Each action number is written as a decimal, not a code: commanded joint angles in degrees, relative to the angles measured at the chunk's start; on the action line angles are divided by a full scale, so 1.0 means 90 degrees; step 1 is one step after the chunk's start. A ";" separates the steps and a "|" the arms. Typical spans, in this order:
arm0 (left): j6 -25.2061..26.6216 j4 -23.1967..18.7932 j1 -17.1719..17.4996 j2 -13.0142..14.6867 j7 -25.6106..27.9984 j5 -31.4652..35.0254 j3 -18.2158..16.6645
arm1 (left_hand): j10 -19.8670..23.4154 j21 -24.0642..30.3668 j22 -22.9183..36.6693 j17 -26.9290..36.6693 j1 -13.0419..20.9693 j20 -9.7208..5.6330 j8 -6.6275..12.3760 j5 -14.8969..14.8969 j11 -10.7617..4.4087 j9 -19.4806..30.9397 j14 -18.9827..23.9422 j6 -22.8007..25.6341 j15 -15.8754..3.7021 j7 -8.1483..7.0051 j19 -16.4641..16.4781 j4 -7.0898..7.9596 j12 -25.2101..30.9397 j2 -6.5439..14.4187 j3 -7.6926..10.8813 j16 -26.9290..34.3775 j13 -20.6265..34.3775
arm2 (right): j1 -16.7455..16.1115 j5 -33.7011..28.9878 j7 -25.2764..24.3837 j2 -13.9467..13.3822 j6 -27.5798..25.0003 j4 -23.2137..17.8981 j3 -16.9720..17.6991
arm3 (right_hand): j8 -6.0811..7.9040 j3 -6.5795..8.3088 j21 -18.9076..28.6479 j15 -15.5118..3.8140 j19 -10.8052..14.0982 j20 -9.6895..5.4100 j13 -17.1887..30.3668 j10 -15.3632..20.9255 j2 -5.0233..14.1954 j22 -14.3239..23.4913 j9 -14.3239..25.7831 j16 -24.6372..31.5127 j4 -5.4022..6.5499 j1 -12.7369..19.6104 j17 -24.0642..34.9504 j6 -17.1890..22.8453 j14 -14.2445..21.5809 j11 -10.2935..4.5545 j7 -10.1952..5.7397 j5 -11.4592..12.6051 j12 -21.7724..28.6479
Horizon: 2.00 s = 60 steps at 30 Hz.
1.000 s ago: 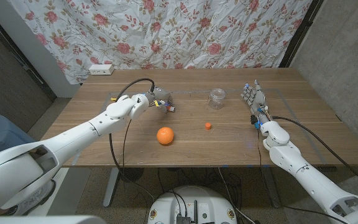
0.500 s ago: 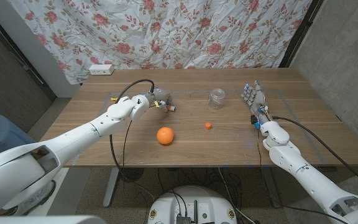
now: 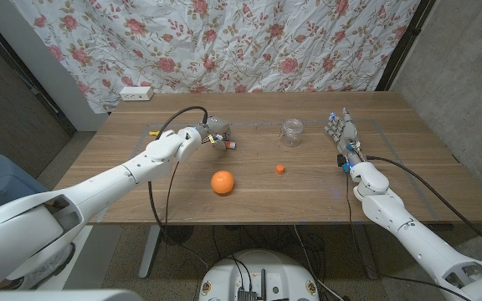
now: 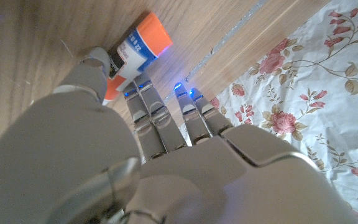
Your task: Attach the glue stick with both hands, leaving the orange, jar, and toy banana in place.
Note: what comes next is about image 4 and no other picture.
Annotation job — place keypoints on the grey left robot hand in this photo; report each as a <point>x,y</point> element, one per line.
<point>104,155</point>

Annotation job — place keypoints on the floral backdrop cloth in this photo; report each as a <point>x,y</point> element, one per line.
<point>322,93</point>

